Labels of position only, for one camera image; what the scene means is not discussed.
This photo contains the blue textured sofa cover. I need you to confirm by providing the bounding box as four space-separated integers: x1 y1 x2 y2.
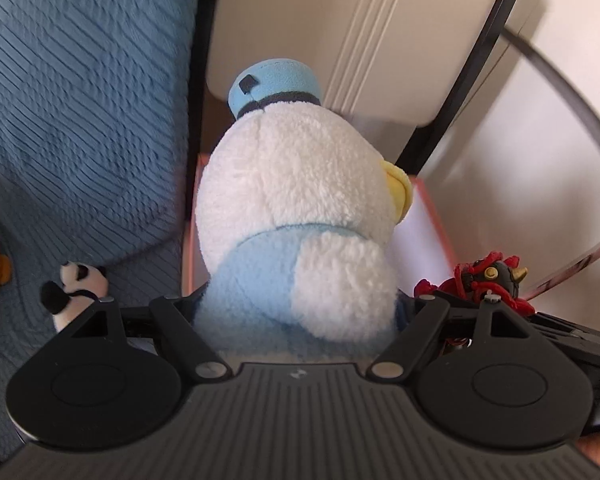
0 0 207 461

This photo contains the white chair with black frame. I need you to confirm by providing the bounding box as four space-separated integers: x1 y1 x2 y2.
187 0 534 191

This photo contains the small panda plush toy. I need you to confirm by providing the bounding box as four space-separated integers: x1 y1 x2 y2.
40 260 109 332

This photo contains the black curved metal bar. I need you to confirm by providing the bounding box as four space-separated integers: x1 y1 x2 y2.
500 27 600 161

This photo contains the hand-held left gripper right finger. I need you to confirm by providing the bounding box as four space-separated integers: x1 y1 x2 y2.
370 294 531 380

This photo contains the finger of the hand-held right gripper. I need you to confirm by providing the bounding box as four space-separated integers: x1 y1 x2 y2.
526 311 600 358

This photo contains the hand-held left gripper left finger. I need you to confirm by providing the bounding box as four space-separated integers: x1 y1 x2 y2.
67 295 233 380

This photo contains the white duck plush toy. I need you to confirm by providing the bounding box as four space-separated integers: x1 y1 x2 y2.
192 57 414 361

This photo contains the red and black figure toy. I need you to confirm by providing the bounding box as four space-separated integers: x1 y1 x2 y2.
412 254 536 319

